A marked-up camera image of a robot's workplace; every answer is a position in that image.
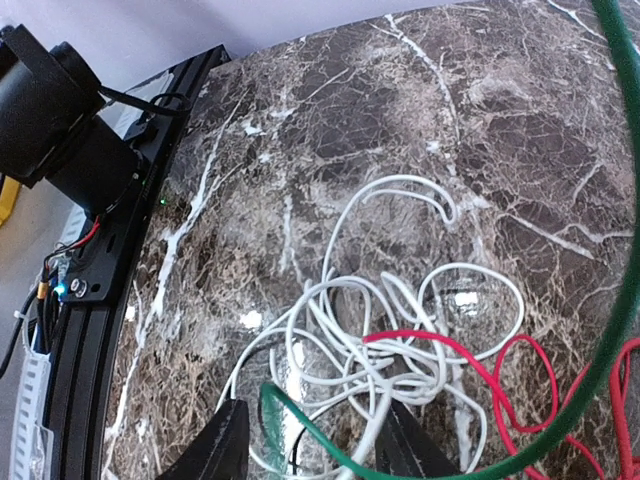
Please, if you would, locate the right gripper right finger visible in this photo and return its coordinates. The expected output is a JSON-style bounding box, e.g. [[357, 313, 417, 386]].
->
[[375, 402, 460, 478]]

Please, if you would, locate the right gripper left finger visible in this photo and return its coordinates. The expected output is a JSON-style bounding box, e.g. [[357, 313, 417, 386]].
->
[[158, 399, 249, 480]]

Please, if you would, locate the green cable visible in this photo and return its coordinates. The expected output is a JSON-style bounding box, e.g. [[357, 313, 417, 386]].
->
[[259, 0, 640, 480]]

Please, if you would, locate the red cable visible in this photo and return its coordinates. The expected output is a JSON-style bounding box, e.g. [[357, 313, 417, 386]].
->
[[362, 329, 640, 480]]

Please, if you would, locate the white cable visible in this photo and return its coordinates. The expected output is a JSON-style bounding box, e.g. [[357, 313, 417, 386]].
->
[[214, 174, 526, 476]]

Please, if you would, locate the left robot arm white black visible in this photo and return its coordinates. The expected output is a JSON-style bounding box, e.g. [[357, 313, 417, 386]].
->
[[1, 25, 140, 215]]

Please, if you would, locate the white slotted cable duct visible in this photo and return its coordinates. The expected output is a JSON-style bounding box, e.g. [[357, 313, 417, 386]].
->
[[9, 199, 86, 480]]

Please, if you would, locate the black front rail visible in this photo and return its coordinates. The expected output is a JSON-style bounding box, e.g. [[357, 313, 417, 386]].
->
[[43, 46, 229, 479]]

